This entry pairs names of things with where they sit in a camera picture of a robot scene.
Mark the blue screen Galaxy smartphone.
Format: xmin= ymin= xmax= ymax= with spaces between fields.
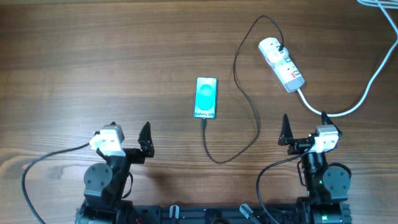
xmin=193 ymin=77 xmax=218 ymax=119

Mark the white USB charger plug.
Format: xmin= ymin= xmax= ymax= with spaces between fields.
xmin=265 ymin=48 xmax=289 ymax=67

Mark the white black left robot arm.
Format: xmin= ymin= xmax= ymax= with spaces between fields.
xmin=75 ymin=122 xmax=154 ymax=224

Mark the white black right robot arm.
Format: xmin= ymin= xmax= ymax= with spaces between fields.
xmin=278 ymin=112 xmax=353 ymax=224

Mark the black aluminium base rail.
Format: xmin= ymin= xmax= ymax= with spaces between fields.
xmin=75 ymin=203 xmax=352 ymax=224

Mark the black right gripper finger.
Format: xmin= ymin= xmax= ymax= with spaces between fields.
xmin=278 ymin=114 xmax=294 ymax=146
xmin=321 ymin=111 xmax=333 ymax=125

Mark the white power strip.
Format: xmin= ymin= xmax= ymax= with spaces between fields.
xmin=258 ymin=37 xmax=305 ymax=93

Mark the black USB charging cable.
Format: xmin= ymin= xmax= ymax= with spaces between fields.
xmin=200 ymin=14 xmax=285 ymax=164

